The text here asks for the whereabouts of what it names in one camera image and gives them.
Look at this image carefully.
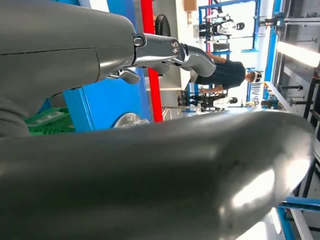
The green plastic crate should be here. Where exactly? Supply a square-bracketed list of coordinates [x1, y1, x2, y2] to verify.
[25, 107, 75, 137]

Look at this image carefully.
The long red barrier belt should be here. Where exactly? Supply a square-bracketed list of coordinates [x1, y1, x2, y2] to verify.
[140, 0, 164, 123]

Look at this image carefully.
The black round stool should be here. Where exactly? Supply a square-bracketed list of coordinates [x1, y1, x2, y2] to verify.
[155, 14, 172, 38]

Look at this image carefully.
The silver black humanoid robot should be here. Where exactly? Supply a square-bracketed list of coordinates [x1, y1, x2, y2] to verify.
[177, 93, 238, 112]
[198, 12, 246, 38]

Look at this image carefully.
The person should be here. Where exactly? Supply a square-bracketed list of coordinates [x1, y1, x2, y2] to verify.
[192, 51, 263, 97]

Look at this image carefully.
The small cardboard box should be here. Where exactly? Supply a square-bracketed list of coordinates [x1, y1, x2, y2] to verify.
[183, 0, 198, 12]

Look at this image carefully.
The blue metal pillar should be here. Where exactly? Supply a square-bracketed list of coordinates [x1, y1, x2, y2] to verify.
[264, 0, 283, 83]

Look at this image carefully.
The blue metal gantry frame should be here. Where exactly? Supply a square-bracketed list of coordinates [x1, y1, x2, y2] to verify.
[198, 0, 261, 55]

